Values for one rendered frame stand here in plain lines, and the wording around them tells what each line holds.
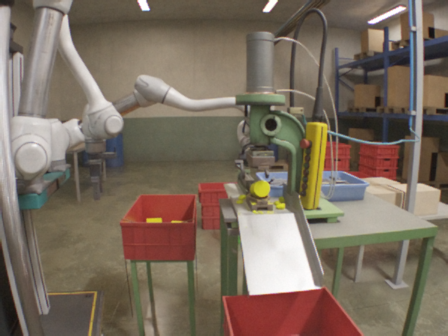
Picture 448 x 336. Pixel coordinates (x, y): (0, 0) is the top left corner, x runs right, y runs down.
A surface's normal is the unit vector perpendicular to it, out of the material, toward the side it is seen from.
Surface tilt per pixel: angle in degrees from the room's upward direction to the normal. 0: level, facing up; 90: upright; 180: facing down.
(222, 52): 90
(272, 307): 90
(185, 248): 90
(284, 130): 90
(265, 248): 30
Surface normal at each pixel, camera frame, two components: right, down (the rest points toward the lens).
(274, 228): 0.04, -0.77
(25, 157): 0.63, 0.24
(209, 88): 0.09, 0.17
